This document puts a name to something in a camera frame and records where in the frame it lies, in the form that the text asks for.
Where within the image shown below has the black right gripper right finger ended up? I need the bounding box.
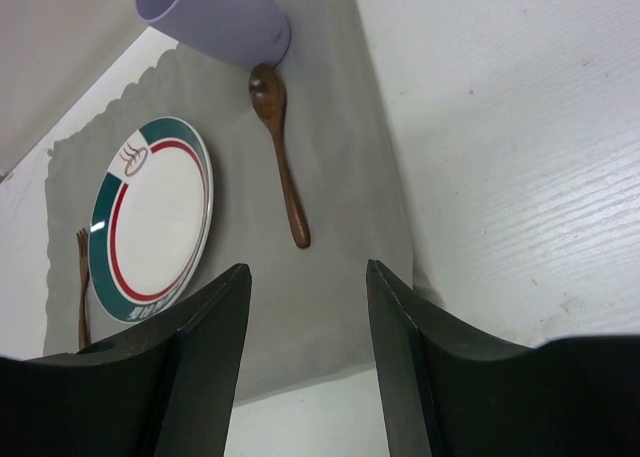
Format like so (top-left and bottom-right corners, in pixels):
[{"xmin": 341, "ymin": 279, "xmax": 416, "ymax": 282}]
[{"xmin": 366, "ymin": 261, "xmax": 639, "ymax": 456}]

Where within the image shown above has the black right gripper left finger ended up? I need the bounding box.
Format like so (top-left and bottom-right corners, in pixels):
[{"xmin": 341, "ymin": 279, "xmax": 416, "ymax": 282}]
[{"xmin": 1, "ymin": 264, "xmax": 252, "ymax": 456}]

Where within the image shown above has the grey cloth placemat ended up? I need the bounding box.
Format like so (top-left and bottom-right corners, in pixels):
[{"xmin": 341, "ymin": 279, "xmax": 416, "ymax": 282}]
[{"xmin": 44, "ymin": 0, "xmax": 413, "ymax": 401}]

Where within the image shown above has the brown wooden fork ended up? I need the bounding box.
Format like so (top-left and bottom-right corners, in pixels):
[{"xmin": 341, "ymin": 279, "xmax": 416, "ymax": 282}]
[{"xmin": 76, "ymin": 229, "xmax": 91, "ymax": 350}]

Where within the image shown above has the white plate with green rim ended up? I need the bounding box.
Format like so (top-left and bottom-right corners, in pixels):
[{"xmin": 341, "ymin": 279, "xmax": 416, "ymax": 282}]
[{"xmin": 88, "ymin": 117, "xmax": 214, "ymax": 324}]

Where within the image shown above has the brown wooden spoon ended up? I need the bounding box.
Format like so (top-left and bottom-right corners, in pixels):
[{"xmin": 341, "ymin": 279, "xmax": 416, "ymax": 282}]
[{"xmin": 248, "ymin": 63, "xmax": 311, "ymax": 249}]

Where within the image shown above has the lilac plastic cup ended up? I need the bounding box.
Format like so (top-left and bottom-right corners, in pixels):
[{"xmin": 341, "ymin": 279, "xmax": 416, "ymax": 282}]
[{"xmin": 135, "ymin": 0, "xmax": 291, "ymax": 70}]

